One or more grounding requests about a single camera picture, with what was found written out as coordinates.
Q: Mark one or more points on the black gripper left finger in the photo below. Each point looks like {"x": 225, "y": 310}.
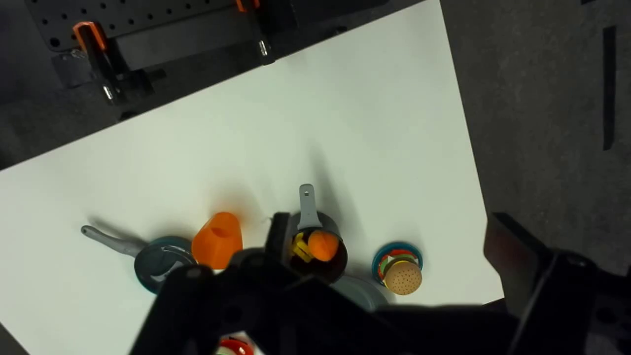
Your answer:
{"x": 195, "y": 310}

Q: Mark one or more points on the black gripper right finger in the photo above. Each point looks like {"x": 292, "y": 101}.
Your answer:
{"x": 560, "y": 298}

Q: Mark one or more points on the toy burger on teal coaster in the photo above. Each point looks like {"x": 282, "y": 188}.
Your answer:
{"x": 399, "y": 267}

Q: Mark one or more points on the gray plate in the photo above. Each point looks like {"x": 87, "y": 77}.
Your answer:
{"x": 361, "y": 290}

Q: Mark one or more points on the dark frying pan gray handle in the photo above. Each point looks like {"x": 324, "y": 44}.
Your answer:
{"x": 154, "y": 261}

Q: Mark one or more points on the orange plastic cup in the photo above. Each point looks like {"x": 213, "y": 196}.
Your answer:
{"x": 217, "y": 241}

